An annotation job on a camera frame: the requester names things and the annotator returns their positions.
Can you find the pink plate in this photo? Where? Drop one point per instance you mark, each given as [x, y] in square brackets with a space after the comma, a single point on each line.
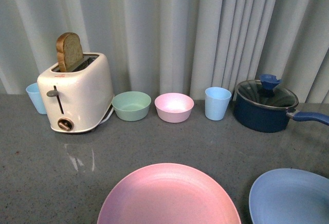
[168, 193]

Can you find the blue plate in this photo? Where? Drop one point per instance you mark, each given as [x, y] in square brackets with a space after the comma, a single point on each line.
[289, 196]

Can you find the pink bowl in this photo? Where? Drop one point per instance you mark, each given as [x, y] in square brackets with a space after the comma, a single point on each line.
[174, 107]

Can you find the mint green bowl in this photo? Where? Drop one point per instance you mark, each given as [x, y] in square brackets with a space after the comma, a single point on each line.
[131, 105]

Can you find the light blue cup right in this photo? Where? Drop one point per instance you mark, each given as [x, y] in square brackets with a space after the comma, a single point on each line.
[216, 102]

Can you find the light blue cup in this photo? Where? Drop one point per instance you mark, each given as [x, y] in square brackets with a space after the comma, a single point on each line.
[216, 102]
[35, 97]

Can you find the grey pleated curtain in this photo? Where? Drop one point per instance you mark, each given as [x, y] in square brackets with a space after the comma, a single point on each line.
[186, 46]

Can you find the cream white toaster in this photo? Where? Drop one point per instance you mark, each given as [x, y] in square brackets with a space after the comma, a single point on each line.
[80, 100]

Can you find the dark blue saucepan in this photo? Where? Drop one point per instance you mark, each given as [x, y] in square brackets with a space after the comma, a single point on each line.
[268, 120]

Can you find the glass pot lid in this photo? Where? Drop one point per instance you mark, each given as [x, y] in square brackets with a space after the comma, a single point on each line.
[267, 92]

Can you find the toasted bread slice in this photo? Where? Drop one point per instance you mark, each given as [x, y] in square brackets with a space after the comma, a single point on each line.
[69, 51]

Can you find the light blue cup left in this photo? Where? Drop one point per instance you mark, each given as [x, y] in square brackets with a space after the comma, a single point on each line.
[35, 97]

